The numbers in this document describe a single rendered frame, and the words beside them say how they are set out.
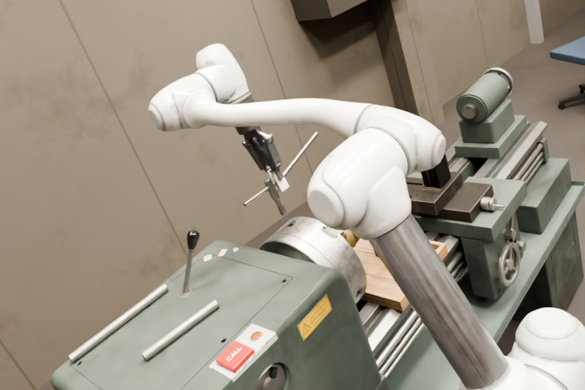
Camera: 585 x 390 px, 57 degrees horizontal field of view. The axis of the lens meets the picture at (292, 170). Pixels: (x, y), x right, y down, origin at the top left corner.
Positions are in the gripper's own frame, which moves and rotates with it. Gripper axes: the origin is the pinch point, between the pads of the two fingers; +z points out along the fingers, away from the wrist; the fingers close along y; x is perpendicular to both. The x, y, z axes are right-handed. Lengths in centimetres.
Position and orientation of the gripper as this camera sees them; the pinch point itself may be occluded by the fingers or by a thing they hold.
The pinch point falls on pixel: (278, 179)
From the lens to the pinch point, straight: 156.1
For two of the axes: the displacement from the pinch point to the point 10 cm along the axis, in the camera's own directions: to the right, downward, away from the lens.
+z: 4.5, 8.6, 2.6
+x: -6.7, 5.1, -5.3
